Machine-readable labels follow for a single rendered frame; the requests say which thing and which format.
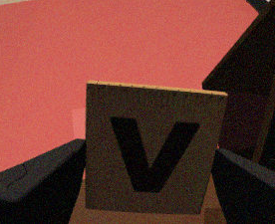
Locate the brown wooden a-frame board stand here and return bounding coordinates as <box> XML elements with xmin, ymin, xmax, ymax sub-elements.
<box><xmin>202</xmin><ymin>0</ymin><xmax>275</xmax><ymax>172</ymax></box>

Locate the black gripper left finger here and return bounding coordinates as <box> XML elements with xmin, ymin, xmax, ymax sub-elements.
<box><xmin>0</xmin><ymin>138</ymin><xmax>86</xmax><ymax>224</ymax></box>

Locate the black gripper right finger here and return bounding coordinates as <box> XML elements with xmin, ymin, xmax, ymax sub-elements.
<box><xmin>210</xmin><ymin>147</ymin><xmax>275</xmax><ymax>224</ymax></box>

